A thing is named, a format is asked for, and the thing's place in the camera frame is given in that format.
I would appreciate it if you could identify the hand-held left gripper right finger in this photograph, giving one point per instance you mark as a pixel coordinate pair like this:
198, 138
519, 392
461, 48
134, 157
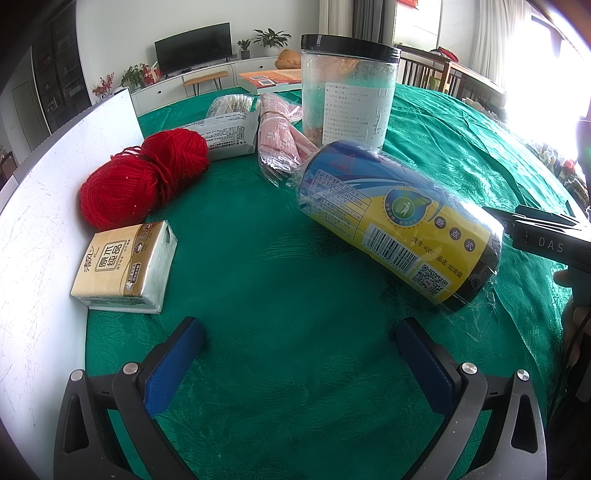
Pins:
425, 364

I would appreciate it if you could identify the red yarn skein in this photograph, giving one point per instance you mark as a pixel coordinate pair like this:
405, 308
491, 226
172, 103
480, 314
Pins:
120, 189

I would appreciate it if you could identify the black display cabinet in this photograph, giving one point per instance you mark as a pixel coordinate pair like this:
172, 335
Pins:
60, 69

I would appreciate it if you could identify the red flowers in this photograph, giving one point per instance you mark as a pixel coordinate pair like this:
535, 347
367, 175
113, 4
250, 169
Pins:
104, 85

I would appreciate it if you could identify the white printed packet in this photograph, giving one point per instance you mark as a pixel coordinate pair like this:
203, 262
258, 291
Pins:
226, 136

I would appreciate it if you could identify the large potted plant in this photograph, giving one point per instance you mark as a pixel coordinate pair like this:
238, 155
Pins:
272, 39

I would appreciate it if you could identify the white storage box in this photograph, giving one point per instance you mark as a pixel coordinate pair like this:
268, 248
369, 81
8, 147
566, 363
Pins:
41, 230

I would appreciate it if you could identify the black television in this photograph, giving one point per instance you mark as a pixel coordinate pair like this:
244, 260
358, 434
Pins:
194, 48

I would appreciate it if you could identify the red clothing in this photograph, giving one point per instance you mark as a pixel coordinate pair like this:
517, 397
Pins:
445, 54

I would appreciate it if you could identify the green tablecloth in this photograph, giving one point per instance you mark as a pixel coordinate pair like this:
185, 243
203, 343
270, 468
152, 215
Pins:
286, 286

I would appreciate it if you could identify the white curtain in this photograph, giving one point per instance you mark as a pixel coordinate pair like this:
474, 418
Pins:
489, 37

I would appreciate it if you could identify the grey curtain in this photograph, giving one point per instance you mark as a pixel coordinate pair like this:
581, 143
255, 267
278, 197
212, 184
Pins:
376, 21

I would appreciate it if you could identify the beige swabs in clear bag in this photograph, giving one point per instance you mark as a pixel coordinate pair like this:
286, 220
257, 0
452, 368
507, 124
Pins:
231, 104

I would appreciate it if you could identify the orange flat box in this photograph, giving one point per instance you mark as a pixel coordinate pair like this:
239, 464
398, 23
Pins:
277, 76

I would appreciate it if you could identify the white television cabinet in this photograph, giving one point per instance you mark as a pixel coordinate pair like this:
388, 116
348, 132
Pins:
161, 92

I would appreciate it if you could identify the bushy potted plant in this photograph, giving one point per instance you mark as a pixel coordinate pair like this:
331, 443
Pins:
134, 76

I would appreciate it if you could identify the blue yellow trash bag roll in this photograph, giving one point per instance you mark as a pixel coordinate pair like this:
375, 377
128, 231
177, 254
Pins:
392, 217

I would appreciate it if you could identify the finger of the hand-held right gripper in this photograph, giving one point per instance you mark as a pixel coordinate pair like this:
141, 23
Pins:
501, 218
545, 213

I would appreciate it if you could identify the clear jar with black lid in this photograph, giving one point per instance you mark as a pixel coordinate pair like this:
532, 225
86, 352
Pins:
351, 92

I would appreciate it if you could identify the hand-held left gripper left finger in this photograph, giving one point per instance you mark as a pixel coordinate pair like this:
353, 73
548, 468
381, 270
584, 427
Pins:
178, 360

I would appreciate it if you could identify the wooden crib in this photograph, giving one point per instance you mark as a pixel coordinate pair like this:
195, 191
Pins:
429, 69

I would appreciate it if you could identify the small potted plant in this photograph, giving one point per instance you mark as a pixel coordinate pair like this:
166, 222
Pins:
244, 46

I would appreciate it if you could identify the covered standing air conditioner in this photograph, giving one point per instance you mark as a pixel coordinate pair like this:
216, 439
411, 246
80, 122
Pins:
337, 16

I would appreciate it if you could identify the pink cloth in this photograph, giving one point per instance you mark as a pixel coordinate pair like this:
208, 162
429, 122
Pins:
277, 134

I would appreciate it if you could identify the tan tissue pack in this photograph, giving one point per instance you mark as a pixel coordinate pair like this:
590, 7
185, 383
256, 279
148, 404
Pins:
120, 263

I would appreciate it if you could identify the orange lounge chair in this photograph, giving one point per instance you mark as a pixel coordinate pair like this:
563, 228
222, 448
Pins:
288, 57

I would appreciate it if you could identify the person's right hand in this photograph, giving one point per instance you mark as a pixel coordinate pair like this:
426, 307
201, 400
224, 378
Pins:
577, 323

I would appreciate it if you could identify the red gift box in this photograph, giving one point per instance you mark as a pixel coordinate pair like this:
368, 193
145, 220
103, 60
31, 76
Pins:
152, 76

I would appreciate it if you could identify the red wall hanging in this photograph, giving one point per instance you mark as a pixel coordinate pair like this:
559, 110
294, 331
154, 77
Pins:
410, 3

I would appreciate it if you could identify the wooden bench with black legs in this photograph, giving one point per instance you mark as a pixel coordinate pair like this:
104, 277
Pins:
205, 76

